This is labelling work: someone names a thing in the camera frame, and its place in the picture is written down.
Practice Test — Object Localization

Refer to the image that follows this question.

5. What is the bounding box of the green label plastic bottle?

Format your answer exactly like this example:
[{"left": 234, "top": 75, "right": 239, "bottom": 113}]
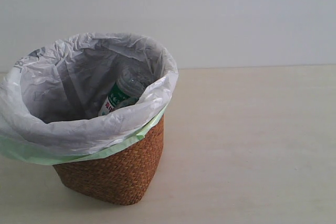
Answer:
[{"left": 98, "top": 76, "right": 145, "bottom": 116}]

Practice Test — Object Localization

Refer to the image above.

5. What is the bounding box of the woven brown wicker basket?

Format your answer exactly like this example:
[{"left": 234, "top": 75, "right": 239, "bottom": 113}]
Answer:
[{"left": 53, "top": 119, "right": 164, "bottom": 206}]

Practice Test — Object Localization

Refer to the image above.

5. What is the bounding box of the white and green bin liner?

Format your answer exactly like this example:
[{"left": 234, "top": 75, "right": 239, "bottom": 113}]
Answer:
[{"left": 1, "top": 33, "right": 179, "bottom": 165}]

